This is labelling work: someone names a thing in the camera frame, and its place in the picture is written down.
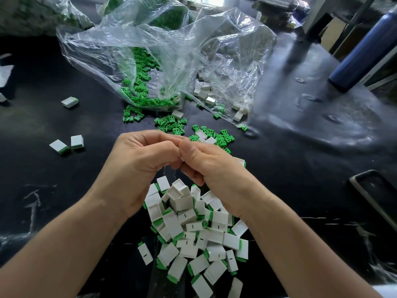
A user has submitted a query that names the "pile of green clips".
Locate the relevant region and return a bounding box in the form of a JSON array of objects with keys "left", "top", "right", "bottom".
[{"left": 121, "top": 48, "right": 249, "bottom": 156}]

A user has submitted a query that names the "heap of white caps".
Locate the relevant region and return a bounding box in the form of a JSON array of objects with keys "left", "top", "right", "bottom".
[{"left": 171, "top": 77, "right": 249, "bottom": 147}]

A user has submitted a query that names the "white paper sheet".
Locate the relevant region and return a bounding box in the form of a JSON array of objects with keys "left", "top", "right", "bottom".
[{"left": 0, "top": 65, "right": 14, "bottom": 87}]

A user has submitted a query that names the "clear plastic bag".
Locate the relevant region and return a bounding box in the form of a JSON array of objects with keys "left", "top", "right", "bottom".
[{"left": 57, "top": 0, "right": 278, "bottom": 115}]

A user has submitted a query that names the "grey machine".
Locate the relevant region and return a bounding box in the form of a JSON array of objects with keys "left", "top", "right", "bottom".
[{"left": 254, "top": 0, "right": 308, "bottom": 25}]

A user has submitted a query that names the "brown cardboard box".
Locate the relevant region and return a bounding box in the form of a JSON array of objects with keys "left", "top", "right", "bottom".
[{"left": 320, "top": 17, "right": 349, "bottom": 53}]

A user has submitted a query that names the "white metal frame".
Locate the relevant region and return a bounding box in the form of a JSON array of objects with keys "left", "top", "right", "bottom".
[{"left": 303, "top": 0, "right": 397, "bottom": 50}]

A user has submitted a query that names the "large bag of assembled pieces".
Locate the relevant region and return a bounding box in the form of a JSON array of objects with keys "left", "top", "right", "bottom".
[{"left": 0, "top": 0, "right": 94, "bottom": 38}]

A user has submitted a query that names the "person's left forearm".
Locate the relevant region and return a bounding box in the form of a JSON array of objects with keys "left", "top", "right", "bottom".
[{"left": 0, "top": 194, "right": 128, "bottom": 298}]

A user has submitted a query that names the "person's right hand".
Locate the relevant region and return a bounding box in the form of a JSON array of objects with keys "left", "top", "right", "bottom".
[{"left": 179, "top": 138, "right": 274, "bottom": 221}]

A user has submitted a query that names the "person's right forearm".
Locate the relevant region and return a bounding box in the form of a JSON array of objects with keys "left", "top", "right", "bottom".
[{"left": 247, "top": 197, "right": 382, "bottom": 298}]

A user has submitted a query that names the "plastic bag full of green pieces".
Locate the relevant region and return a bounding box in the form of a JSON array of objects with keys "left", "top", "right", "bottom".
[{"left": 98, "top": 0, "right": 190, "bottom": 30}]

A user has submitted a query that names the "pile of assembled white-green pieces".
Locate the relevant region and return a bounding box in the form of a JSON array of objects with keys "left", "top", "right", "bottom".
[{"left": 144, "top": 158, "right": 249, "bottom": 298}]

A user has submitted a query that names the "blue cylinder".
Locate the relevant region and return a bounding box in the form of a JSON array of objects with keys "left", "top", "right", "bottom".
[{"left": 329, "top": 9, "right": 397, "bottom": 92}]

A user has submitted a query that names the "person's left hand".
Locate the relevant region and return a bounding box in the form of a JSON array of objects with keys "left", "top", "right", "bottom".
[{"left": 92, "top": 130, "right": 187, "bottom": 220}]

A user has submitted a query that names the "black smartphone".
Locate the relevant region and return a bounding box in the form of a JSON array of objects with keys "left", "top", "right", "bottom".
[{"left": 350, "top": 170, "right": 397, "bottom": 230}]

